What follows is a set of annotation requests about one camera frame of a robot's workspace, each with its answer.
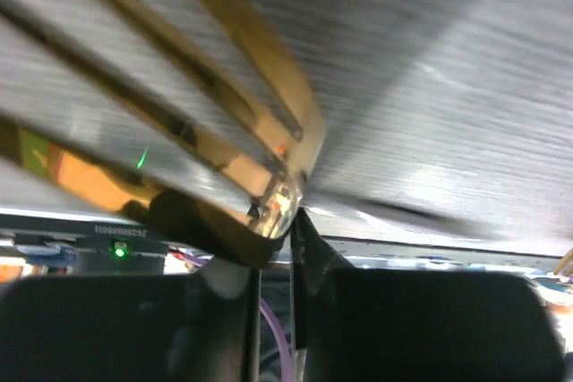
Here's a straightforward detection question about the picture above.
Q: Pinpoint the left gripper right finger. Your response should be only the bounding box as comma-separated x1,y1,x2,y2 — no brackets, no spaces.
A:
290,211,567,381

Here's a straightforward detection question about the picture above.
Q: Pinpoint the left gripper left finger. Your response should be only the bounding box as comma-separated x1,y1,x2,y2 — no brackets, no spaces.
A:
1,260,258,381

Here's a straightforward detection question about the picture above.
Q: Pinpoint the green handled fork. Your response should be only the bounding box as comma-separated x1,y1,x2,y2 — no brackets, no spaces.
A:
1,0,325,244

